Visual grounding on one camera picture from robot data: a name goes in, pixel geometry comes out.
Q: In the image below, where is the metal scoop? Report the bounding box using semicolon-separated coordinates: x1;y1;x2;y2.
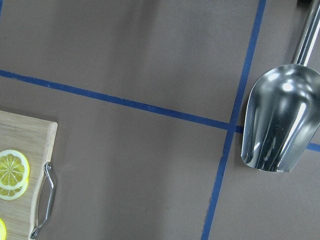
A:
241;0;320;173

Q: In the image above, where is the wooden cutting board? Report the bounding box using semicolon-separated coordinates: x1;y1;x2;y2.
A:
0;111;58;240

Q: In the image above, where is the upper lemon slice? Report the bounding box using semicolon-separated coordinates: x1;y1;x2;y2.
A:
0;149;30;190

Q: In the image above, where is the hidden lemon slice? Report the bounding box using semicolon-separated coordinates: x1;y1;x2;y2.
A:
0;180;29;201

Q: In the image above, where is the lower lemon slice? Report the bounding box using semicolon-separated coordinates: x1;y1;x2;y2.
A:
0;219;7;240

